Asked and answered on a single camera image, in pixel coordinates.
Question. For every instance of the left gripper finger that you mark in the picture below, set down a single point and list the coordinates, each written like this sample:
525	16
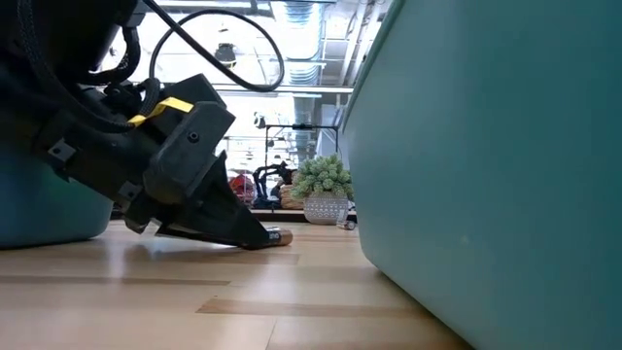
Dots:
218	219

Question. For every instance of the black copper-top battery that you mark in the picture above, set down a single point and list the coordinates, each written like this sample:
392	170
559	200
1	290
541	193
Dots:
281	237

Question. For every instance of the black background robot arm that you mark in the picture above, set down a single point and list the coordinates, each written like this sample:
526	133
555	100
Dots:
265	185

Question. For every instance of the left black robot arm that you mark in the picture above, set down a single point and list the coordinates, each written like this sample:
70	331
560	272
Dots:
29	58

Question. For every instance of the red background object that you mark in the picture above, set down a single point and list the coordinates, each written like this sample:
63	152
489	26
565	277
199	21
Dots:
241	187

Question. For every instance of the yellow tape tag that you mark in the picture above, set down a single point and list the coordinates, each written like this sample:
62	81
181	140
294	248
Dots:
165	108

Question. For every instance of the brown wicker basket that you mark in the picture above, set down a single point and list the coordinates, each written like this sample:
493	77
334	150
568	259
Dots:
290	199

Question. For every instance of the green potted artificial succulent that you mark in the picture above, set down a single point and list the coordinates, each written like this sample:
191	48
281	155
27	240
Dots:
323	187

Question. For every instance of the silver battery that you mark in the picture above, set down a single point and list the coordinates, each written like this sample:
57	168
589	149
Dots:
349	225

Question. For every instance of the green-teal tray bin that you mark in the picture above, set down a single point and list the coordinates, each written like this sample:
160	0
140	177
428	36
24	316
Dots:
486	170

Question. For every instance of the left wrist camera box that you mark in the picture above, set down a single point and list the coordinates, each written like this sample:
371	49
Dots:
194	90

